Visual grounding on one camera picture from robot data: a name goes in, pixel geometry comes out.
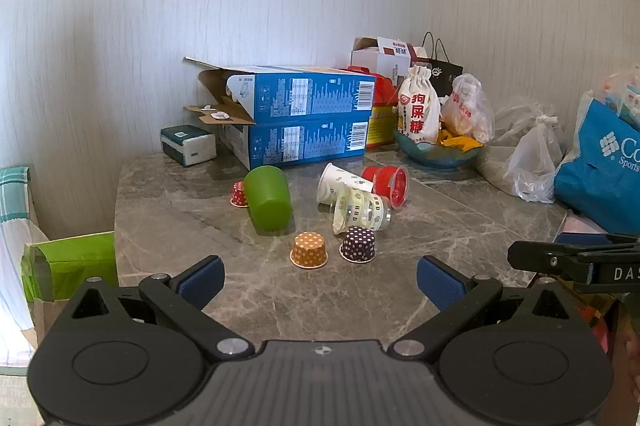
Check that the white printed paper cup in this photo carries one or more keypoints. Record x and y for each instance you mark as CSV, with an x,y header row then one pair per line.
x,y
337,180

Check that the white snack packets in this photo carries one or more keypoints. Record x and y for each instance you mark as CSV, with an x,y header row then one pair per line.
x,y
622,94

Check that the green bag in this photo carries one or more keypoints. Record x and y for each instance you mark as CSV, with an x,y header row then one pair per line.
x,y
70,263

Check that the clear red printed plastic bag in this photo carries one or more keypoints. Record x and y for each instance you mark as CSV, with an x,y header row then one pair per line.
x,y
467,109

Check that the red plastic container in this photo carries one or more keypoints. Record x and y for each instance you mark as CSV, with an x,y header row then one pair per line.
x,y
384,89

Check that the red dotted paper baking cup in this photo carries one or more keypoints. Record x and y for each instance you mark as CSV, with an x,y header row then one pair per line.
x,y
238,195

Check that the yellow wrapper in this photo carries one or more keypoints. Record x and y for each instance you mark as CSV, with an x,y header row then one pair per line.
x,y
460,141

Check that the green plastic cup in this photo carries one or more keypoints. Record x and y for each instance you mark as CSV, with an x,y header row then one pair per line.
x,y
267,201

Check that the green plaid cloth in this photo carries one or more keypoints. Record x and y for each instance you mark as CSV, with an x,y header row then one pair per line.
x,y
12,193

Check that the black paper bag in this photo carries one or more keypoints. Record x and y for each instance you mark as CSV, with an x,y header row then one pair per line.
x,y
445,74

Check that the purple dotted paper baking cup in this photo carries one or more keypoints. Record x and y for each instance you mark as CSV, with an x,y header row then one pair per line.
x,y
358,245

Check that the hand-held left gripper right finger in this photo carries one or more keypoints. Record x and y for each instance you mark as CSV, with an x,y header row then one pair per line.
x,y
440,282

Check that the blue glass bowl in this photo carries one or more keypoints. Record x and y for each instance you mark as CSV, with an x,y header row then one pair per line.
x,y
435,154

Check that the clear printed plastic cup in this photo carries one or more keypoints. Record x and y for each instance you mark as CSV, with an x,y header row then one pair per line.
x,y
361,212

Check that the red plastic cup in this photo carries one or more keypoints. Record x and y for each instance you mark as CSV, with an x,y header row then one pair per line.
x,y
382,181

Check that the blue cardboard box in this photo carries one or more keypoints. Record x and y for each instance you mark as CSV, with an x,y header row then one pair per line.
x,y
305,94
300,144

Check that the white knotted plastic bag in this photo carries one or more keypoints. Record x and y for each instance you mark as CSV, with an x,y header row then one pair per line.
x,y
537,161

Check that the white red cardboard box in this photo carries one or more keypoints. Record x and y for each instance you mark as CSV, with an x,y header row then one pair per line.
x,y
385,56

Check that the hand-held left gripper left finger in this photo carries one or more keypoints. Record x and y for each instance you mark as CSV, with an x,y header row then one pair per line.
x,y
202,282

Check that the blue tote bag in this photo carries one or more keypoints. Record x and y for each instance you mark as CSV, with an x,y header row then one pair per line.
x,y
600,176

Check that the orange dotted paper baking cup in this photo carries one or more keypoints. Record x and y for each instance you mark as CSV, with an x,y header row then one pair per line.
x,y
309,251

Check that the red yellow box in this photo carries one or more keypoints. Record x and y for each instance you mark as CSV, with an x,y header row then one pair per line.
x,y
382,126

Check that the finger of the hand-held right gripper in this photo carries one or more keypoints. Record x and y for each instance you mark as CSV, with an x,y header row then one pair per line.
x,y
582,239
540,258

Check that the green white tissue box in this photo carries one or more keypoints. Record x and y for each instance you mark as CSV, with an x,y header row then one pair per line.
x,y
187,144

